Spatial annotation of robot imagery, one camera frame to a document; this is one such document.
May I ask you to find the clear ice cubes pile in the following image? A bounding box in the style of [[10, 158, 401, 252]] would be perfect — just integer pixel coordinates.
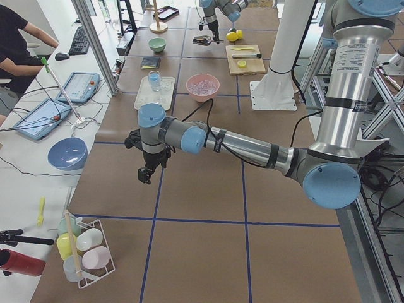
[[187, 80, 217, 96]]

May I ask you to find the red cylinder bottle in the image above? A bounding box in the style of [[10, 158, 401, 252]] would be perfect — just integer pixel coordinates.
[[1, 249, 46, 276]]

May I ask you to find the lemon half slice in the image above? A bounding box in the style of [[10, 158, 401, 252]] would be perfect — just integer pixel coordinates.
[[237, 60, 247, 68]]

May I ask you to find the yellow cup in rack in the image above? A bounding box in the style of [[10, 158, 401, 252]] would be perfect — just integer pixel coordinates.
[[56, 232, 73, 261]]

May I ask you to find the black tripod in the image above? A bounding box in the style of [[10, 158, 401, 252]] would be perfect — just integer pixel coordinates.
[[1, 229, 54, 247]]

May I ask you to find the metal ice scoop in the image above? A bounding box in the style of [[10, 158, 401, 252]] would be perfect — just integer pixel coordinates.
[[192, 35, 224, 46]]

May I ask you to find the clear wine glass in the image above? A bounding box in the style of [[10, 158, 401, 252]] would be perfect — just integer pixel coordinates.
[[155, 83, 170, 107]]

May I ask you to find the grey cup in rack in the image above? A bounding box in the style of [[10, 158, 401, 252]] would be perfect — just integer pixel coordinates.
[[63, 255, 83, 282]]

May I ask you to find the pink cup in rack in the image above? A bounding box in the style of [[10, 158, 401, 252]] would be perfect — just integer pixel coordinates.
[[82, 246, 110, 270]]

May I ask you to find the aluminium frame post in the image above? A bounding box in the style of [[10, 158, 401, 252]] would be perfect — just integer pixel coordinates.
[[71, 0, 119, 96]]

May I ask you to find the green cup in rack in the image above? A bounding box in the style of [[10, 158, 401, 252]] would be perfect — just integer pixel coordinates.
[[57, 217, 81, 237]]

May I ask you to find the dark tray at table end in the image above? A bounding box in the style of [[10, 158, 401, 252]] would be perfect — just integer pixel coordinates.
[[157, 6, 179, 21]]

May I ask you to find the far teach pendant tablet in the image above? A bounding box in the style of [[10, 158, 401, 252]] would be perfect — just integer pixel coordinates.
[[63, 72, 100, 104]]

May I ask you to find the yellow plastic fork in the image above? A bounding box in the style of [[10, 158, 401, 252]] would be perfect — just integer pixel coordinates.
[[37, 196, 46, 227]]

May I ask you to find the white wire cup rack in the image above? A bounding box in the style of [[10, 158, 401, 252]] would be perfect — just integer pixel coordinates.
[[62, 211, 116, 289]]

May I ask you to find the white bear tray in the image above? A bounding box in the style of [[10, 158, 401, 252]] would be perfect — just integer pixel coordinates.
[[134, 76, 175, 111]]

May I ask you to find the black keyboard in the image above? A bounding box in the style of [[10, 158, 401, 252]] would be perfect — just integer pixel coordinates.
[[68, 26, 90, 56]]

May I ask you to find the seated person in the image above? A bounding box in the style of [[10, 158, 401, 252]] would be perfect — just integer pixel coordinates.
[[0, 4, 60, 95]]

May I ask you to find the blue bowl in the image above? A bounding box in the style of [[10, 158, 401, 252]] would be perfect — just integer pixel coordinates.
[[47, 137, 88, 171]]

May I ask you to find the black computer mouse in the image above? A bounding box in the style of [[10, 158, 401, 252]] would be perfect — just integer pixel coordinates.
[[55, 52, 70, 61]]

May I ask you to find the green bowl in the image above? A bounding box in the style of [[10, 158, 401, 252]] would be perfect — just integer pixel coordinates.
[[148, 37, 167, 53]]

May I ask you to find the teach pendant tablet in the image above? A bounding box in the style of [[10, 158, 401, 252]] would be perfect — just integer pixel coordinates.
[[63, 72, 100, 104], [13, 98, 71, 140]]

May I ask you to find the blue plastic cup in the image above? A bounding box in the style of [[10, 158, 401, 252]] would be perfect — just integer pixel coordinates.
[[148, 71, 161, 92]]

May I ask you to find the dark grey folded cloth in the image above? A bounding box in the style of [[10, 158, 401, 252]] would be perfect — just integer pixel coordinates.
[[141, 57, 161, 70]]

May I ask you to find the yellow lemon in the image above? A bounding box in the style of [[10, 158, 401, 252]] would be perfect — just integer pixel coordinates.
[[236, 30, 244, 40], [226, 32, 239, 42]]

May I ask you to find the near teach pendant tablet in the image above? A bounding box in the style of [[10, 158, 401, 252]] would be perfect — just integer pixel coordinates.
[[13, 98, 71, 140]]

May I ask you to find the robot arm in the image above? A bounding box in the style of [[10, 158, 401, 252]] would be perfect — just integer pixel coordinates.
[[198, 0, 249, 44], [136, 1, 403, 209]]

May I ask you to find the wooden stand with base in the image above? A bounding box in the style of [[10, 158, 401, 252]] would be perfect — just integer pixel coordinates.
[[149, 0, 168, 34]]

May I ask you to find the pink bowl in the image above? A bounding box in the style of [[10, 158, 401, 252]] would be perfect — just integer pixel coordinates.
[[186, 74, 220, 102]]

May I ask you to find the yellow plastic knife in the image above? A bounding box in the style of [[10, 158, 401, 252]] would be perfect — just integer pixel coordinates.
[[231, 47, 255, 51]]

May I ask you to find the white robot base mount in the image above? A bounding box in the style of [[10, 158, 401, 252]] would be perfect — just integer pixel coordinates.
[[250, 0, 316, 111]]

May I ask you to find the wooden cutting board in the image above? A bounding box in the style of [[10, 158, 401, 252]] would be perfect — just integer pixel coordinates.
[[225, 44, 266, 75]]

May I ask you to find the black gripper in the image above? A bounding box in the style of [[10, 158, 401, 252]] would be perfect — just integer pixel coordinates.
[[198, 17, 221, 44], [138, 148, 172, 184]]

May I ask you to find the long rod with green tip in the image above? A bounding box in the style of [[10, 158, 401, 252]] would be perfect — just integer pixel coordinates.
[[40, 57, 85, 124]]

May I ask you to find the white cup in rack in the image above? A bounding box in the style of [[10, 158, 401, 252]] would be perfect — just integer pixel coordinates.
[[76, 228, 103, 251]]

